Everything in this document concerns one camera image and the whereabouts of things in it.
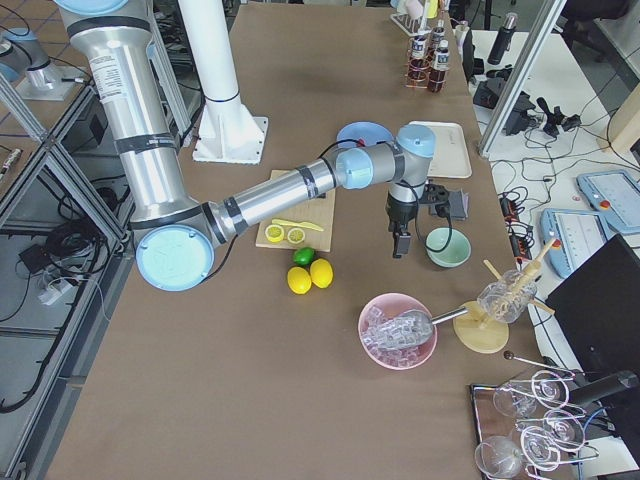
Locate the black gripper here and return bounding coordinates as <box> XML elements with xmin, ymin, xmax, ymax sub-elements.
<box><xmin>386</xmin><ymin>182</ymin><xmax>450</xmax><ymax>259</ymax></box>

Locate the blue plate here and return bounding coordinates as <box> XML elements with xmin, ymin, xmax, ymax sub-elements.
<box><xmin>336</xmin><ymin>121</ymin><xmax>394</xmax><ymax>148</ymax></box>

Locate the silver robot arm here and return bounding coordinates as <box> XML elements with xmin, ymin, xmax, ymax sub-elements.
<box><xmin>1</xmin><ymin>28</ymin><xmax>86</xmax><ymax>101</ymax></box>
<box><xmin>59</xmin><ymin>1</ymin><xmax>436</xmax><ymax>291</ymax></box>

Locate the green bowl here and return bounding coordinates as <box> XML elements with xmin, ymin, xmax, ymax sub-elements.
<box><xmin>425</xmin><ymin>227</ymin><xmax>471</xmax><ymax>268</ymax></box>

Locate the grey folded cloth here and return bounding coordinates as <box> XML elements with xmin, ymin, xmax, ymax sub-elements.
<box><xmin>448</xmin><ymin>190</ymin><xmax>469</xmax><ymax>221</ymax></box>

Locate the wooden cutting board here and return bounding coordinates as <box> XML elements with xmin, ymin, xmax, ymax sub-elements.
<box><xmin>255</xmin><ymin>190</ymin><xmax>336</xmax><ymax>252</ymax></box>

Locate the upper yellow lemon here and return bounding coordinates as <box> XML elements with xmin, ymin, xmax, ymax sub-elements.
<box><xmin>310</xmin><ymin>258</ymin><xmax>334</xmax><ymax>289</ymax></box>

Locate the yellow lemon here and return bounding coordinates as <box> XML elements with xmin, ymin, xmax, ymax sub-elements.
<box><xmin>310</xmin><ymin>258</ymin><xmax>334</xmax><ymax>289</ymax></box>
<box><xmin>287</xmin><ymin>266</ymin><xmax>312</xmax><ymax>295</ymax></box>

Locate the steel ice scoop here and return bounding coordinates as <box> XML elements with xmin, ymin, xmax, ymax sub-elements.
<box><xmin>381</xmin><ymin>307</ymin><xmax>468</xmax><ymax>350</ymax></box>

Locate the cream rabbit tray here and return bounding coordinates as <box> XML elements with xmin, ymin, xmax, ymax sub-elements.
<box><xmin>412</xmin><ymin>121</ymin><xmax>472</xmax><ymax>179</ymax></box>

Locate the green lime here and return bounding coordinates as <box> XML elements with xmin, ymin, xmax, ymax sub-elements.
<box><xmin>292</xmin><ymin>247</ymin><xmax>316</xmax><ymax>267</ymax></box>

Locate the lemon slice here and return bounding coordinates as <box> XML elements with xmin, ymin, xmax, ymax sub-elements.
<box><xmin>286</xmin><ymin>227</ymin><xmax>306</xmax><ymax>245</ymax></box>

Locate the lower yellow lemon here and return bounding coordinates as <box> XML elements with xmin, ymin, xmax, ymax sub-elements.
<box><xmin>287</xmin><ymin>266</ymin><xmax>312</xmax><ymax>295</ymax></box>

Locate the pink bowl of ice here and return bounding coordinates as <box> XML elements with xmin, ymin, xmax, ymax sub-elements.
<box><xmin>358</xmin><ymin>293</ymin><xmax>438</xmax><ymax>370</ymax></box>

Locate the clear glass mug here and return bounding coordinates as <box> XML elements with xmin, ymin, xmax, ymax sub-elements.
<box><xmin>477</xmin><ymin>270</ymin><xmax>537</xmax><ymax>324</ymax></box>

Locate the wooden glass stand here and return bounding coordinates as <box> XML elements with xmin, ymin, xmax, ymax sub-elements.
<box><xmin>453</xmin><ymin>239</ymin><xmax>561</xmax><ymax>354</ymax></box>

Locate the lemon half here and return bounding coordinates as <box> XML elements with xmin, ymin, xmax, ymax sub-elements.
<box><xmin>264</xmin><ymin>224</ymin><xmax>285</xmax><ymax>243</ymax></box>

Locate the blue teach pendant near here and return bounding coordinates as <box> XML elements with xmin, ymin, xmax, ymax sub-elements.
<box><xmin>540</xmin><ymin>208</ymin><xmax>614</xmax><ymax>279</ymax></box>

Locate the blue teach pendant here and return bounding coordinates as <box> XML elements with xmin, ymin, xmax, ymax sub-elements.
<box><xmin>540</xmin><ymin>208</ymin><xmax>614</xmax><ymax>279</ymax></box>
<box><xmin>576</xmin><ymin>170</ymin><xmax>639</xmax><ymax>235</ymax></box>

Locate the lower left drink bottle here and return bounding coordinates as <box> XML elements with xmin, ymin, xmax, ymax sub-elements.
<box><xmin>407</xmin><ymin>32</ymin><xmax>428</xmax><ymax>82</ymax></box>

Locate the lower right drink bottle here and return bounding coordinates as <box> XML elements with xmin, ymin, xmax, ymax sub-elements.
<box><xmin>427</xmin><ymin>40</ymin><xmax>449</xmax><ymax>93</ymax></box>

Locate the black monitor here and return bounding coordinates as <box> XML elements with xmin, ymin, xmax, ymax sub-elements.
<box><xmin>546</xmin><ymin>234</ymin><xmax>639</xmax><ymax>374</ymax></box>

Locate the top dark drink bottle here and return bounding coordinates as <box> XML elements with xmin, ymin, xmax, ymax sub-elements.
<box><xmin>431</xmin><ymin>19</ymin><xmax>445</xmax><ymax>50</ymax></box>

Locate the white cup rack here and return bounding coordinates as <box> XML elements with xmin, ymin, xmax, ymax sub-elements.
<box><xmin>390</xmin><ymin>0</ymin><xmax>440</xmax><ymax>37</ymax></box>

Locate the paper cup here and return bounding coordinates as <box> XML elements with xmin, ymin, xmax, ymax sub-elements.
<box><xmin>454</xmin><ymin>24</ymin><xmax>470</xmax><ymax>50</ymax></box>

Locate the blue teach pendant far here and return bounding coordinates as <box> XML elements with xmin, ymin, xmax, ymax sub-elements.
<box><xmin>576</xmin><ymin>170</ymin><xmax>639</xmax><ymax>235</ymax></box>

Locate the black thermos bottle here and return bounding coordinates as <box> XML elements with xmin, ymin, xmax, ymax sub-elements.
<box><xmin>487</xmin><ymin>12</ymin><xmax>518</xmax><ymax>65</ymax></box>

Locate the wine glass rack tray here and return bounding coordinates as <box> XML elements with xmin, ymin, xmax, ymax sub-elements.
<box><xmin>469</xmin><ymin>367</ymin><xmax>599</xmax><ymax>479</ymax></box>

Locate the pink cup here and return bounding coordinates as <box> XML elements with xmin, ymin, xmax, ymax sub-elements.
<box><xmin>404</xmin><ymin>0</ymin><xmax>424</xmax><ymax>20</ymax></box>

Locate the copper wire bottle rack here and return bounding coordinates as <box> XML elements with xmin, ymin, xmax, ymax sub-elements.
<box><xmin>405</xmin><ymin>46</ymin><xmax>435</xmax><ymax>90</ymax></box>

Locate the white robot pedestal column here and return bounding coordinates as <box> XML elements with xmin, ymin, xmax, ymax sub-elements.
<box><xmin>179</xmin><ymin>0</ymin><xmax>268</xmax><ymax>165</ymax></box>

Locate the aluminium frame post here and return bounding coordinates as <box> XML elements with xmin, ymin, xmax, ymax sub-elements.
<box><xmin>478</xmin><ymin>0</ymin><xmax>566</xmax><ymax>159</ymax></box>

